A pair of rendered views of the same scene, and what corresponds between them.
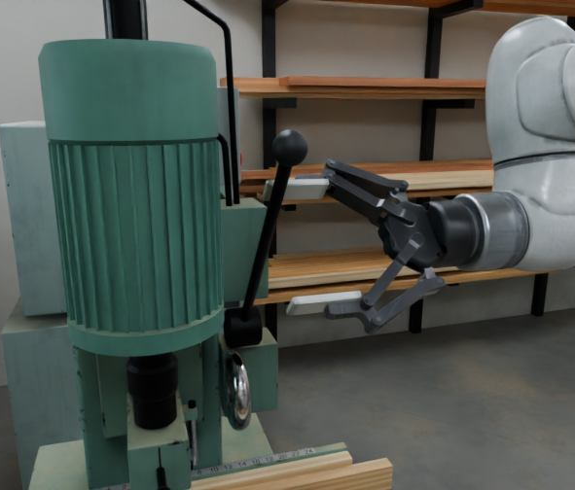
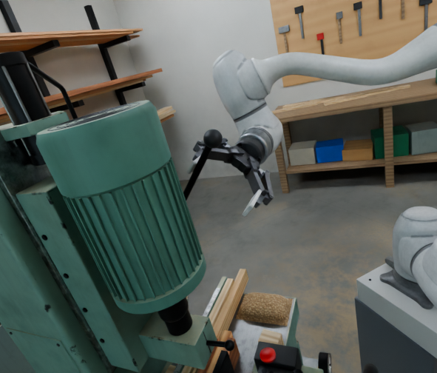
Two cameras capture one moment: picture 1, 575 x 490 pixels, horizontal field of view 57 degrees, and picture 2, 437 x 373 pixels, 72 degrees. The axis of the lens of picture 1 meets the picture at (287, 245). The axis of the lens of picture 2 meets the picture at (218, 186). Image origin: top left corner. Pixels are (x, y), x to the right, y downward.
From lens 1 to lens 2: 0.43 m
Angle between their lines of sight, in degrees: 43
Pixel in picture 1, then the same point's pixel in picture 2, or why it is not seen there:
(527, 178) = (258, 118)
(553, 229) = (276, 135)
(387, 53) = not seen: hidden behind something
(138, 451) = (198, 342)
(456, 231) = (260, 149)
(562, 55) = (252, 64)
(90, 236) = (154, 237)
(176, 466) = (210, 334)
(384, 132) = not seen: hidden behind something
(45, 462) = not seen: outside the picture
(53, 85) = (97, 154)
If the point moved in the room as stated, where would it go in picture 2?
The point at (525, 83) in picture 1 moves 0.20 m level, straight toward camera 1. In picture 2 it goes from (243, 79) to (296, 73)
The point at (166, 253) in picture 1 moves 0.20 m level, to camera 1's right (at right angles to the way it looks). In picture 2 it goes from (186, 222) to (251, 172)
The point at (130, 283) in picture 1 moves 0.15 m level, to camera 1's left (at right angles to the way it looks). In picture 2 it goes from (181, 249) to (100, 317)
